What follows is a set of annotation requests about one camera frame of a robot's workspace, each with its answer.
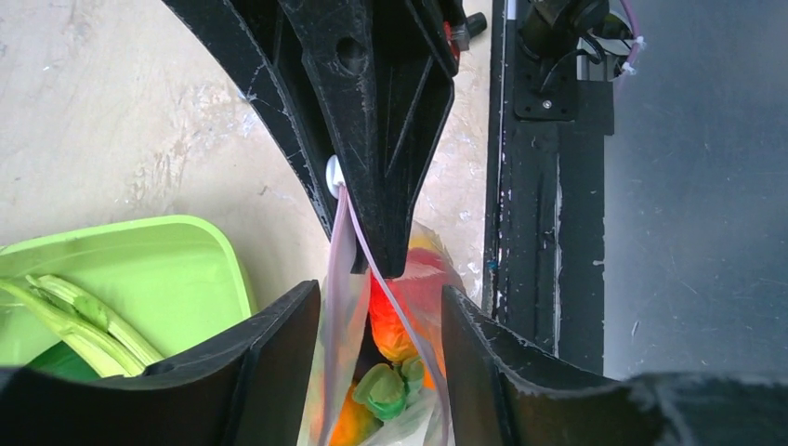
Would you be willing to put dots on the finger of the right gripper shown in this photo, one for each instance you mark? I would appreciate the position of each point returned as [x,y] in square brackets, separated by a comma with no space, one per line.
[255,44]

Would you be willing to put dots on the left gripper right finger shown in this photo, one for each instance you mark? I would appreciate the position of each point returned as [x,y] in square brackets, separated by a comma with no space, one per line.
[504,390]

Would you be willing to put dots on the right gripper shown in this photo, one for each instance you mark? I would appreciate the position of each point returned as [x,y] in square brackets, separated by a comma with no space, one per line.
[382,72]

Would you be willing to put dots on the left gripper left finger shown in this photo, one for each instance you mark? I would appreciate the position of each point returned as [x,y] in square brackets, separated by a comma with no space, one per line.
[244,386]

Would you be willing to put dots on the orange toy tangerine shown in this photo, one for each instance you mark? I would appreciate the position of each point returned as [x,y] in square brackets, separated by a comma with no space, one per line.
[356,423]

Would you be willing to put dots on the clear zip top bag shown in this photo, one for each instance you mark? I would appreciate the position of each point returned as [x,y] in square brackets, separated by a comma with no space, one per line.
[411,397]

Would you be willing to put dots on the red toy tomato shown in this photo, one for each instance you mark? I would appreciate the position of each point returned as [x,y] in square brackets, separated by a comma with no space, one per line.
[417,295]

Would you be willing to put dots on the green plastic tray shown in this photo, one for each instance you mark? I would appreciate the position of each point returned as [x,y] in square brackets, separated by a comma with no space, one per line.
[175,279]

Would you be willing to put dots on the toy celery stalk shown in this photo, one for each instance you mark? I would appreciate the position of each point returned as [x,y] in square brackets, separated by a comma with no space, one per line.
[89,327]

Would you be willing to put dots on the toy leek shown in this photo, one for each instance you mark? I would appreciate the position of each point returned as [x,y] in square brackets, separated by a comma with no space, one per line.
[62,361]

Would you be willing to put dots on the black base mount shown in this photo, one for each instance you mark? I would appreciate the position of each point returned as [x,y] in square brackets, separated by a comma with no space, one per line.
[545,201]

